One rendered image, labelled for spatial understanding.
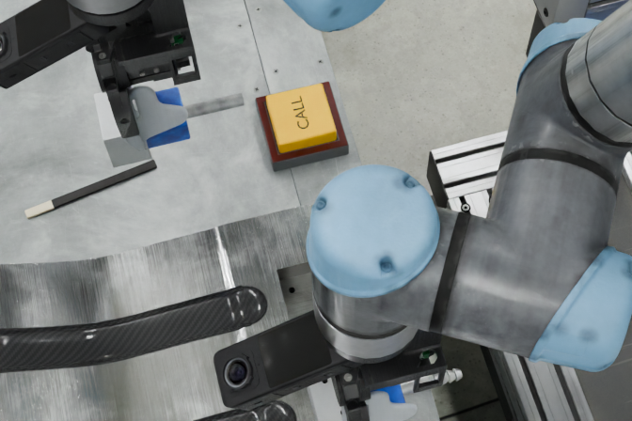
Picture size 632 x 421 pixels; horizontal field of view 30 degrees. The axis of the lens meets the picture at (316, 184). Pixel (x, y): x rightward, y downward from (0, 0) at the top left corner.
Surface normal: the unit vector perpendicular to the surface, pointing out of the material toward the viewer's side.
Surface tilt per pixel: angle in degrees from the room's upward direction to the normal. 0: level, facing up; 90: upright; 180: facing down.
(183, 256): 3
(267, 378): 28
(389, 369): 0
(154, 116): 80
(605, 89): 74
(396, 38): 0
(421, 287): 41
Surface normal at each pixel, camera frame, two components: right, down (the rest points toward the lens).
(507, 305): -0.18, 0.15
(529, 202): -0.40, -0.50
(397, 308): -0.29, 0.70
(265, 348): -0.47, -0.25
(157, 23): 0.25, 0.87
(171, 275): -0.08, -0.43
